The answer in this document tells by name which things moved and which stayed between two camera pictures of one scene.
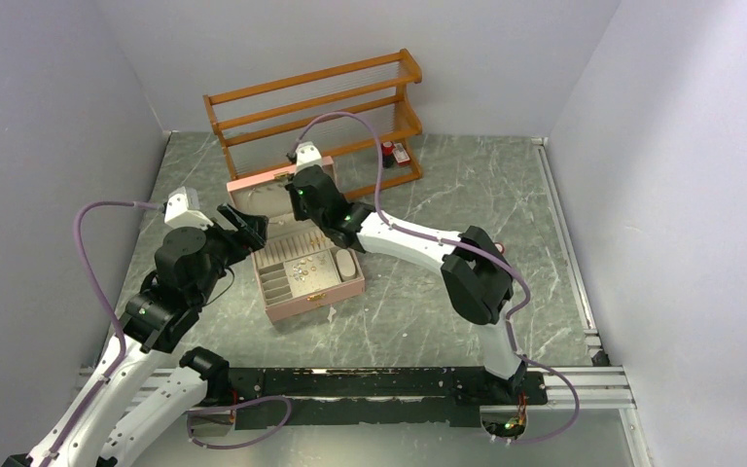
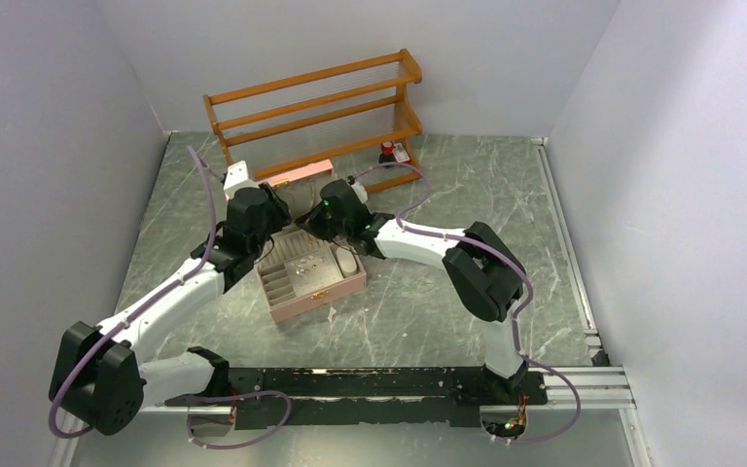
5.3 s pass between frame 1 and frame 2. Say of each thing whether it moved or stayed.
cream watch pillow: stayed
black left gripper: moved
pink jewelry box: stayed
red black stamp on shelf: stayed
